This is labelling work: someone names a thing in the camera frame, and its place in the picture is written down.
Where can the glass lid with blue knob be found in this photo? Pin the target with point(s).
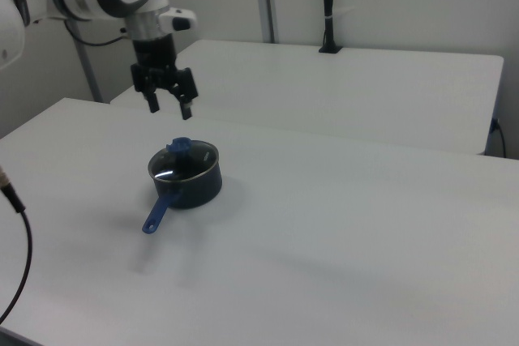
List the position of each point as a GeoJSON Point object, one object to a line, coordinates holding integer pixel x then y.
{"type": "Point", "coordinates": [180, 159]}

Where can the white tie on pole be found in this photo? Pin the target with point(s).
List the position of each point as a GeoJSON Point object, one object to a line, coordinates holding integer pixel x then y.
{"type": "Point", "coordinates": [330, 17]}

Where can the grey metal frame leg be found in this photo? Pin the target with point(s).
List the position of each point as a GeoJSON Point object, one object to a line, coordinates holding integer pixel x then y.
{"type": "Point", "coordinates": [90, 74]}

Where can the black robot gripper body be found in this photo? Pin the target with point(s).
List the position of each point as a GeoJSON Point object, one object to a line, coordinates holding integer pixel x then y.
{"type": "Point", "coordinates": [156, 66]}

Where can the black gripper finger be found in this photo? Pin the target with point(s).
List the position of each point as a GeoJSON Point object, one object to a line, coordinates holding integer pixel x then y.
{"type": "Point", "coordinates": [153, 103]}
{"type": "Point", "coordinates": [186, 109]}

